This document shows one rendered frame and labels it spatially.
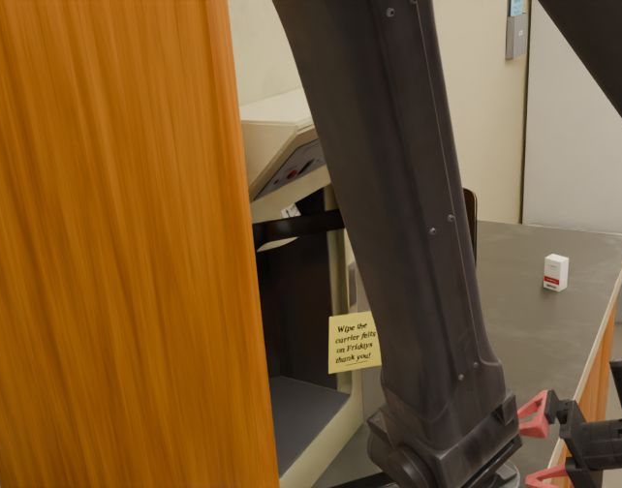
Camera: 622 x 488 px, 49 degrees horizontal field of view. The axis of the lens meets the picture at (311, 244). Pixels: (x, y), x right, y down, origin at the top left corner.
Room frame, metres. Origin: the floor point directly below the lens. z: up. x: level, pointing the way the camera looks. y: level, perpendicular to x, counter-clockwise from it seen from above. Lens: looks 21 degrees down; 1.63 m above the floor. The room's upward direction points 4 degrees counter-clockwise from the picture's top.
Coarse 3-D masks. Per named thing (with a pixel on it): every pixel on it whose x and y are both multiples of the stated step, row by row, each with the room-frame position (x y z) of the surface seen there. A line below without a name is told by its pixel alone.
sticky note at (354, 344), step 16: (336, 320) 0.72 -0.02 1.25; (352, 320) 0.73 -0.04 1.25; (368, 320) 0.73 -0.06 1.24; (336, 336) 0.72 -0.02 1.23; (352, 336) 0.73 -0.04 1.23; (368, 336) 0.73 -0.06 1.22; (336, 352) 0.72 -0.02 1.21; (352, 352) 0.73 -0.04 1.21; (368, 352) 0.73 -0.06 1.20; (336, 368) 0.72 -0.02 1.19; (352, 368) 0.73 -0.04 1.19
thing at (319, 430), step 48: (288, 240) 0.71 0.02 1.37; (336, 240) 0.72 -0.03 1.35; (288, 288) 0.71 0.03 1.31; (336, 288) 0.72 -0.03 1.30; (288, 336) 0.70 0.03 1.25; (288, 384) 0.70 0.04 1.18; (336, 384) 0.72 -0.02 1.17; (288, 432) 0.70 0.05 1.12; (336, 432) 0.72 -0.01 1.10; (288, 480) 0.70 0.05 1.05; (336, 480) 0.72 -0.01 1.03; (384, 480) 0.74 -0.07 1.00
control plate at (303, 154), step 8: (304, 144) 0.68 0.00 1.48; (312, 144) 0.70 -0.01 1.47; (296, 152) 0.68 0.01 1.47; (304, 152) 0.70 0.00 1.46; (312, 152) 0.73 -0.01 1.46; (320, 152) 0.76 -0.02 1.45; (288, 160) 0.68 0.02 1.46; (296, 160) 0.71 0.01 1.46; (304, 160) 0.73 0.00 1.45; (280, 168) 0.68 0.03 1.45; (288, 168) 0.71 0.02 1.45; (296, 168) 0.74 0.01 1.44; (312, 168) 0.80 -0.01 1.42; (272, 176) 0.68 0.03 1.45; (280, 176) 0.71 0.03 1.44; (296, 176) 0.77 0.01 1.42; (272, 184) 0.71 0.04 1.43; (280, 184) 0.74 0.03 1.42; (264, 192) 0.71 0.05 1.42
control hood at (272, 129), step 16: (288, 96) 0.79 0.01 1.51; (304, 96) 0.78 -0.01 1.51; (240, 112) 0.71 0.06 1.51; (256, 112) 0.70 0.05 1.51; (272, 112) 0.69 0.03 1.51; (288, 112) 0.68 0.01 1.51; (304, 112) 0.68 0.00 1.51; (256, 128) 0.65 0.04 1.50; (272, 128) 0.64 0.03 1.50; (288, 128) 0.63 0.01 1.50; (304, 128) 0.64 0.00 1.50; (256, 144) 0.65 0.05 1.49; (272, 144) 0.64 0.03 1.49; (288, 144) 0.64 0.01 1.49; (256, 160) 0.65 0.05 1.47; (272, 160) 0.65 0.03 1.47; (256, 176) 0.66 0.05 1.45; (256, 192) 0.68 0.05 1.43; (272, 192) 0.74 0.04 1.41
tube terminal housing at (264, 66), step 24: (240, 0) 0.77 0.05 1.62; (264, 0) 0.81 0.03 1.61; (240, 24) 0.76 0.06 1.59; (264, 24) 0.80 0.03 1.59; (240, 48) 0.76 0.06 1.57; (264, 48) 0.80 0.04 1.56; (288, 48) 0.84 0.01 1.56; (240, 72) 0.76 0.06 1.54; (264, 72) 0.80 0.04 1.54; (288, 72) 0.84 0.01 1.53; (240, 96) 0.75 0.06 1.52; (264, 96) 0.79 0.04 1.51; (288, 192) 0.82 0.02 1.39; (312, 192) 0.87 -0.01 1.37; (264, 216) 0.77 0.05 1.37
